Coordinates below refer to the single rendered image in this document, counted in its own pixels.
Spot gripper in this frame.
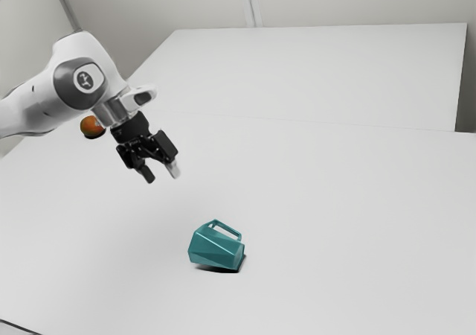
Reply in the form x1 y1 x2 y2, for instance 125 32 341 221
109 111 182 185

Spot teal faceted mug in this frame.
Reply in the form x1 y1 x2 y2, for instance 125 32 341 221
187 219 246 272

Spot orange round fruit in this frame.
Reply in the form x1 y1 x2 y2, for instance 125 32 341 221
80 115 106 139

